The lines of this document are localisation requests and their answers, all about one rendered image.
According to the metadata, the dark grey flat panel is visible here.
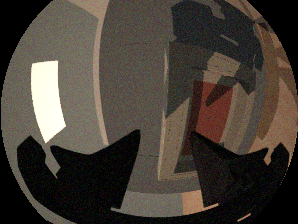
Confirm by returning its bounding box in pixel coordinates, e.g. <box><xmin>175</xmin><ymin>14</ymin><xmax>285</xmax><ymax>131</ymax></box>
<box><xmin>98</xmin><ymin>0</ymin><xmax>266</xmax><ymax>194</ymax></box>

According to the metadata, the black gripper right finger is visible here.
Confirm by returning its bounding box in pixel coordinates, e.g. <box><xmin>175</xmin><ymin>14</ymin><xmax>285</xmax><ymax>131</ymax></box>
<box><xmin>189</xmin><ymin>132</ymin><xmax>269</xmax><ymax>208</ymax></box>

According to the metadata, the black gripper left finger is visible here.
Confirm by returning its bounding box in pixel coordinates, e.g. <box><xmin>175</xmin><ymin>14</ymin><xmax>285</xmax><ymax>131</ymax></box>
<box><xmin>49</xmin><ymin>129</ymin><xmax>141</xmax><ymax>209</ymax></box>

